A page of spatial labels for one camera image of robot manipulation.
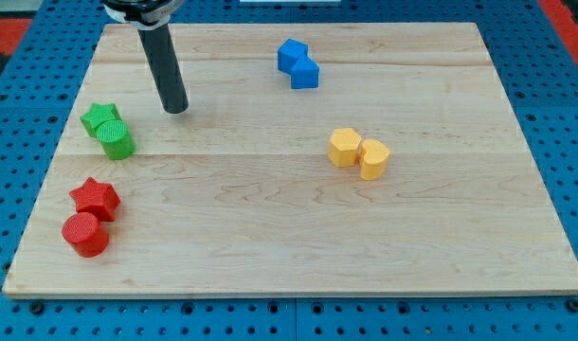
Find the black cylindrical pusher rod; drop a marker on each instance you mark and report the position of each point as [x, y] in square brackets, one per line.
[159, 50]

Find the green star block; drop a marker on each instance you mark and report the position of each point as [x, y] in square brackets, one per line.
[97, 115]

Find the green cylinder block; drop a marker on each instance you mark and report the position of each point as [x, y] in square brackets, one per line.
[115, 139]

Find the blue cube block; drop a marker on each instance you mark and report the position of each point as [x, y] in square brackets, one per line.
[288, 53]

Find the red star block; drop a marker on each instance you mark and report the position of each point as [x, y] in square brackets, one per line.
[100, 199]

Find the red cylinder block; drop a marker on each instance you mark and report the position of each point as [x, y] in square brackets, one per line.
[85, 234]

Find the wooden board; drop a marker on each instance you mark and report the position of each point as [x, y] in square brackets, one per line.
[238, 198]

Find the yellow hexagon block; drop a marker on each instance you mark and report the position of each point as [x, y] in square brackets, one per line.
[344, 145]

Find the yellow heart block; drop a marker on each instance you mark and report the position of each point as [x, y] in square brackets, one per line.
[373, 159]

